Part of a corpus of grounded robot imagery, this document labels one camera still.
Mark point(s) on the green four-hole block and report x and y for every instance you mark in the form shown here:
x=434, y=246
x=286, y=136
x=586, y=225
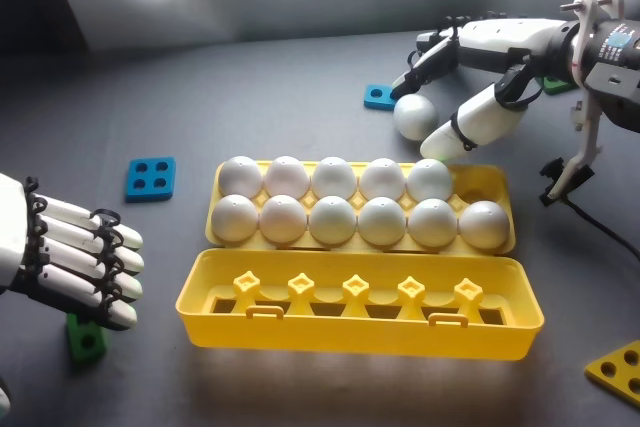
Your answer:
x=555, y=87

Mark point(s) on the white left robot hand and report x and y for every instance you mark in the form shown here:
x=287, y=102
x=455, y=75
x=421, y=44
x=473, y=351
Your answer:
x=75, y=252

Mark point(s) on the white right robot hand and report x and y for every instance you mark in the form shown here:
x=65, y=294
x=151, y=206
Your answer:
x=500, y=37

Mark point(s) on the white toy egg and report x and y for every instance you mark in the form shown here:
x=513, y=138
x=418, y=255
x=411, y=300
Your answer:
x=412, y=119
x=381, y=179
x=430, y=179
x=333, y=178
x=286, y=177
x=283, y=219
x=235, y=218
x=484, y=224
x=433, y=222
x=241, y=177
x=381, y=221
x=332, y=221

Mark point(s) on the yellow egg carton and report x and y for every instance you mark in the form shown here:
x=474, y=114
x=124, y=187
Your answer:
x=350, y=342

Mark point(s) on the blue two-hole block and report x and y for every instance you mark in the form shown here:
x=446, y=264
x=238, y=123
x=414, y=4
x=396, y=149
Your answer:
x=375, y=103

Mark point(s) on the green two-hole block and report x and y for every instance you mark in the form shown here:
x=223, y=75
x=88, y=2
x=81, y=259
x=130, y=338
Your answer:
x=87, y=354

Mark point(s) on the blue four-hole block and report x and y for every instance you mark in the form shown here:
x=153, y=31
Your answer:
x=150, y=196

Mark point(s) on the grey table cloth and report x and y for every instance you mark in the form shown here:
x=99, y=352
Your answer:
x=300, y=122

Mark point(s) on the yellow four-hole block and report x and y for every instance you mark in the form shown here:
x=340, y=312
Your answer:
x=619, y=382

